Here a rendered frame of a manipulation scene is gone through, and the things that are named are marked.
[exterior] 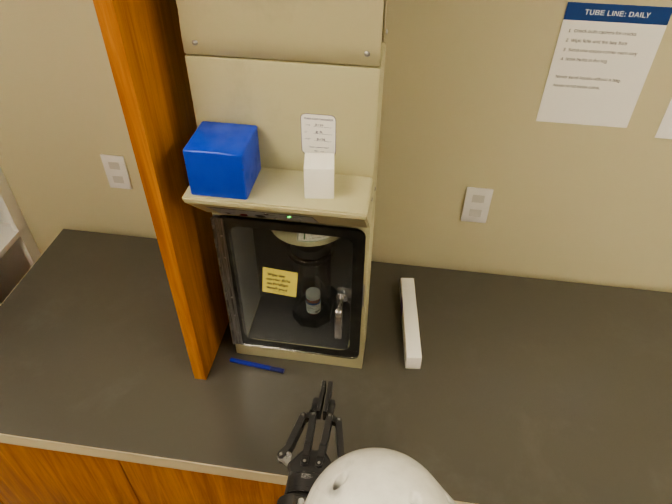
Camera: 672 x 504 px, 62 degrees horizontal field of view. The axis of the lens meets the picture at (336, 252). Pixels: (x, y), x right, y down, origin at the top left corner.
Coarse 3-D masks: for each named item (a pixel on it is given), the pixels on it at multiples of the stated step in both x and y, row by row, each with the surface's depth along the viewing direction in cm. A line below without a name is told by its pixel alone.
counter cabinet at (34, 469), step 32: (0, 448) 136; (32, 448) 133; (0, 480) 149; (32, 480) 146; (64, 480) 143; (96, 480) 140; (128, 480) 138; (160, 480) 134; (192, 480) 132; (224, 480) 129
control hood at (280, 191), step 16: (272, 176) 100; (288, 176) 100; (336, 176) 100; (352, 176) 100; (256, 192) 96; (272, 192) 96; (288, 192) 96; (336, 192) 96; (352, 192) 96; (368, 192) 97; (208, 208) 102; (240, 208) 96; (256, 208) 95; (272, 208) 94; (288, 208) 93; (304, 208) 93; (320, 208) 93; (336, 208) 93; (352, 208) 93; (368, 208) 94; (336, 224) 105; (352, 224) 102; (368, 224) 102
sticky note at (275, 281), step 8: (264, 272) 119; (272, 272) 119; (280, 272) 118; (288, 272) 118; (264, 280) 121; (272, 280) 120; (280, 280) 120; (288, 280) 119; (296, 280) 119; (264, 288) 122; (272, 288) 122; (280, 288) 121; (288, 288) 121; (296, 288) 121
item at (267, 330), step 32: (224, 224) 112; (256, 224) 110; (288, 224) 109; (256, 256) 116; (288, 256) 115; (320, 256) 113; (352, 256) 112; (256, 288) 123; (320, 288) 120; (352, 288) 118; (256, 320) 130; (288, 320) 128; (320, 320) 126; (352, 320) 125; (320, 352) 134; (352, 352) 132
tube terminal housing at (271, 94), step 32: (192, 64) 91; (224, 64) 90; (256, 64) 89; (288, 64) 89; (320, 64) 88; (384, 64) 97; (192, 96) 95; (224, 96) 94; (256, 96) 93; (288, 96) 92; (320, 96) 92; (352, 96) 91; (288, 128) 96; (352, 128) 95; (288, 160) 101; (352, 160) 99; (320, 224) 109; (256, 352) 140; (288, 352) 138
